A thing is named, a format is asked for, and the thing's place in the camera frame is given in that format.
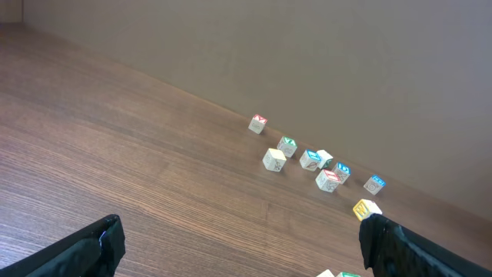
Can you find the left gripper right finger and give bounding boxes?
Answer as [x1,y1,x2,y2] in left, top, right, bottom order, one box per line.
[359,214,491,277]

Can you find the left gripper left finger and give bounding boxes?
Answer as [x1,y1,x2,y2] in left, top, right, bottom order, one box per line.
[1,214,125,277]

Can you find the green N letter block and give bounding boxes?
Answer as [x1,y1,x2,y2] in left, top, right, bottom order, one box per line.
[336,272,361,277]

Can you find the plain picture wooden block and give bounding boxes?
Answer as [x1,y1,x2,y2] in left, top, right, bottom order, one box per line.
[353,199,383,222]

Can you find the blue block far right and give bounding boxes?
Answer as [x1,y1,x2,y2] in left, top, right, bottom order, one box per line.
[364,175,386,195]

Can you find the blue D letter block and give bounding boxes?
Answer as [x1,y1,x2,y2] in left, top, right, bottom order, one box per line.
[332,162,351,184]

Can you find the red letter block centre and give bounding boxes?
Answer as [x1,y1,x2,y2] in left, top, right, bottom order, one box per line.
[315,169,341,192]

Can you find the plain picture block top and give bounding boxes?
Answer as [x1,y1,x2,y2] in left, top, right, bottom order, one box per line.
[317,149,333,169]

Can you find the blue L letter block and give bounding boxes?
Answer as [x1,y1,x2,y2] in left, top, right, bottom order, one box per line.
[299,149,321,172]

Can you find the green Z letter block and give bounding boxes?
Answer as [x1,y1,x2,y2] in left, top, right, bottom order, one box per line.
[277,136,298,158]

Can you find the yellow top block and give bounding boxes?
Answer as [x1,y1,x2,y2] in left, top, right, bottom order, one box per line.
[262,149,287,172]

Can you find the red Y letter block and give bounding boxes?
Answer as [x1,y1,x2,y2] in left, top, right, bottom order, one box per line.
[248,114,268,135]

